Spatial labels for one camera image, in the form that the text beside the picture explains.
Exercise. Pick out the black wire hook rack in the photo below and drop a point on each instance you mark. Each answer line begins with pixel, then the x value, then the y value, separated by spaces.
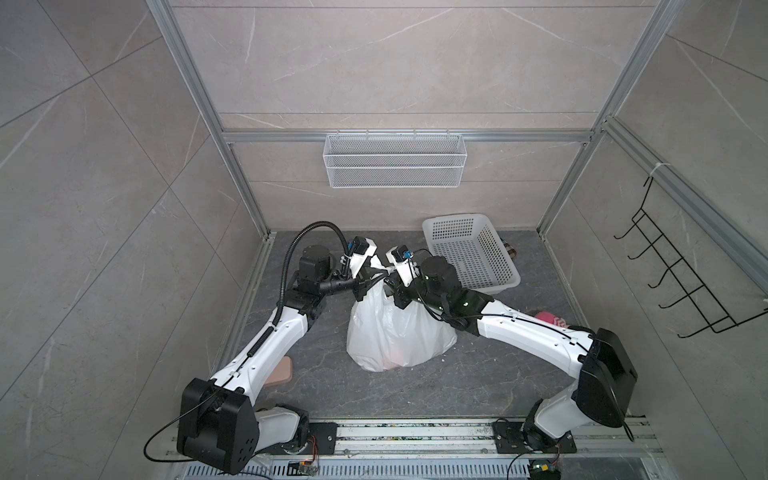
pixel 692 289

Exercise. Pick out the aluminium mounting rail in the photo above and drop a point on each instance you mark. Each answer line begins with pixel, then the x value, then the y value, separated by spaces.
pixel 463 448

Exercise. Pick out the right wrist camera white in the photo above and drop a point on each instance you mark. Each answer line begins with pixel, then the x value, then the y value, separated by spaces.
pixel 401 258

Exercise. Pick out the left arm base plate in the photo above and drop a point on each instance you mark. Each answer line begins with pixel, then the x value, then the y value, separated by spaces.
pixel 316 437

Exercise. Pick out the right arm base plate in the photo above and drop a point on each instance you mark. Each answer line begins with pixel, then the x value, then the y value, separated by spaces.
pixel 513 437

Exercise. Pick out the pink striped doll black hair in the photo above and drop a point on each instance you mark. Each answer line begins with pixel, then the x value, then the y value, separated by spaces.
pixel 551 319

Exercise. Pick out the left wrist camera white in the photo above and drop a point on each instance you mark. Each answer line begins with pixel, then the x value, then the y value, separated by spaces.
pixel 360 250

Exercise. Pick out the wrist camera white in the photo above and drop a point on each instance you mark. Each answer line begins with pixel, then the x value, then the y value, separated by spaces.
pixel 401 258
pixel 360 250

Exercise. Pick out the white plastic bag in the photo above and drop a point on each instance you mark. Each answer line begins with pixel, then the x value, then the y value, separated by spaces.
pixel 382 337

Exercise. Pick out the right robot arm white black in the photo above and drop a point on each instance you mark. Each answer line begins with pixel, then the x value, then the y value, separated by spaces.
pixel 603 375

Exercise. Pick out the pink rectangular block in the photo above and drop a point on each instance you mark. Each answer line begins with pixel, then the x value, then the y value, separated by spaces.
pixel 282 373

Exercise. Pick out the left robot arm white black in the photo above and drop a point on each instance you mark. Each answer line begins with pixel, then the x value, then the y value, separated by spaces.
pixel 219 424

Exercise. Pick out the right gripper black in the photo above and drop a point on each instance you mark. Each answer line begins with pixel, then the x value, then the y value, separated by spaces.
pixel 400 292

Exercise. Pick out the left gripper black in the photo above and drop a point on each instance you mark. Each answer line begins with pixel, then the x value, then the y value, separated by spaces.
pixel 361 282

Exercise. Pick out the brown striped small object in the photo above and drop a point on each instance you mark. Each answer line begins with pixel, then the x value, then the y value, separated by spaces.
pixel 511 251

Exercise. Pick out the white wire mesh wall basket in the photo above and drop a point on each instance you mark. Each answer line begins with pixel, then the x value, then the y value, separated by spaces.
pixel 394 161

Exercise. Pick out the white perforated plastic tray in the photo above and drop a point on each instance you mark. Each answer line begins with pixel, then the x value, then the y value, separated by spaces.
pixel 471 244

